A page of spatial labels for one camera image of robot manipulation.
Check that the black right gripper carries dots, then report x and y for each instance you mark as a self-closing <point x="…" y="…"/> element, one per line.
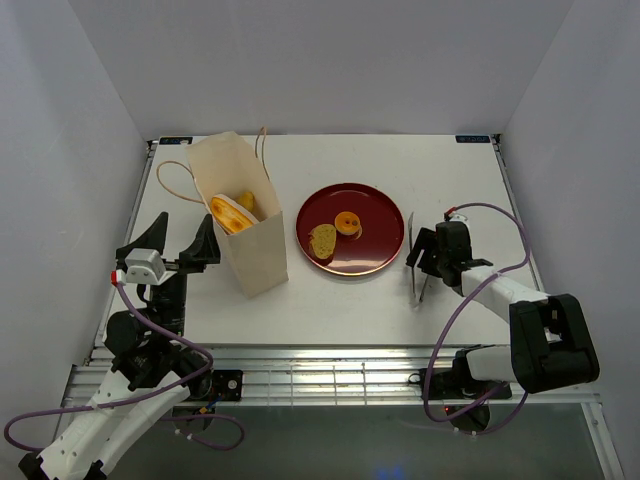
<point x="426" y="240"/>

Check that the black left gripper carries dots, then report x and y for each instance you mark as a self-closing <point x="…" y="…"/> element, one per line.
<point x="204" y="249"/>

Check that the long toasted bread loaf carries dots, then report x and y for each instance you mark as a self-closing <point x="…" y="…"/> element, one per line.
<point x="232" y="217"/>

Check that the metal serving tongs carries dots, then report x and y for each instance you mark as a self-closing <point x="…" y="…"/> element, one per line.
<point x="417" y="247"/>

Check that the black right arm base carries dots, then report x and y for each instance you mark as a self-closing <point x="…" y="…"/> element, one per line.
<point x="457" y="383"/>

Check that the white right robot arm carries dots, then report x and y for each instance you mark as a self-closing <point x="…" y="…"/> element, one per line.
<point x="550" y="345"/>

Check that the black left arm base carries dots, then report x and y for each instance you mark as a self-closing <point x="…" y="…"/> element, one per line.
<point x="226" y="384"/>

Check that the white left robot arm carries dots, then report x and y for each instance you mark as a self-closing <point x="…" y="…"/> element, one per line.
<point x="154" y="366"/>

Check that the cream paper bag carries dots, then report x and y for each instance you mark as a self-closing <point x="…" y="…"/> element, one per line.
<point x="233" y="184"/>

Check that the seeded bread slice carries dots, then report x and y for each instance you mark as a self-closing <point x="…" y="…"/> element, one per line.
<point x="322" y="241"/>

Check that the dark red round plate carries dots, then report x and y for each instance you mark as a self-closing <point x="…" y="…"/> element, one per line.
<point x="378" y="243"/>

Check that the orange glazed donut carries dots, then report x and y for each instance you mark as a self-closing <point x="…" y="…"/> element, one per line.
<point x="347" y="223"/>

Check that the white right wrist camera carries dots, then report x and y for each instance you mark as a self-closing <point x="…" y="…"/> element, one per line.
<point x="454" y="215"/>

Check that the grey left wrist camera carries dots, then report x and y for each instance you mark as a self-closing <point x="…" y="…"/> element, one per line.
<point x="142" y="267"/>

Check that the aluminium table frame rail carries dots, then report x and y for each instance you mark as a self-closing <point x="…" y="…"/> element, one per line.
<point x="293" y="356"/>

